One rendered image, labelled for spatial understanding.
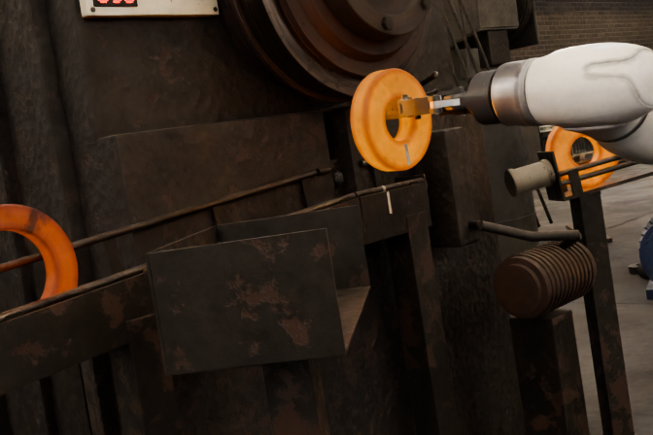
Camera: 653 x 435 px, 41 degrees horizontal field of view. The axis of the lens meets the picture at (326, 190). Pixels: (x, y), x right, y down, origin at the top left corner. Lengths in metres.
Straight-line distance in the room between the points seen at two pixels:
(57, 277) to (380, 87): 0.53
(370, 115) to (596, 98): 0.35
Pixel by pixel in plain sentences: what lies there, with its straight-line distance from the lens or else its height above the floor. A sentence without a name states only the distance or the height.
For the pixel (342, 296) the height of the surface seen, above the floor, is 0.61.
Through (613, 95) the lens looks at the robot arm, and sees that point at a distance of 1.12.
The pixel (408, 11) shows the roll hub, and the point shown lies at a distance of 1.61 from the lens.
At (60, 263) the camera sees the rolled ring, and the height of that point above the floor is 0.71.
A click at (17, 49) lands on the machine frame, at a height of 1.05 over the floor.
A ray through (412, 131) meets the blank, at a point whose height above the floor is 0.81.
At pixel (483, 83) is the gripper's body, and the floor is 0.85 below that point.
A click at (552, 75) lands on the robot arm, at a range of 1.15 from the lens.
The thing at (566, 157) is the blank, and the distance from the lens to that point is 1.92.
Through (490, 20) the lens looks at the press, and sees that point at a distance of 9.60.
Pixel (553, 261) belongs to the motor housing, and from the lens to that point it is 1.79.
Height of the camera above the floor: 0.81
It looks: 3 degrees down
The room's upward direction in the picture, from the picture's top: 9 degrees counter-clockwise
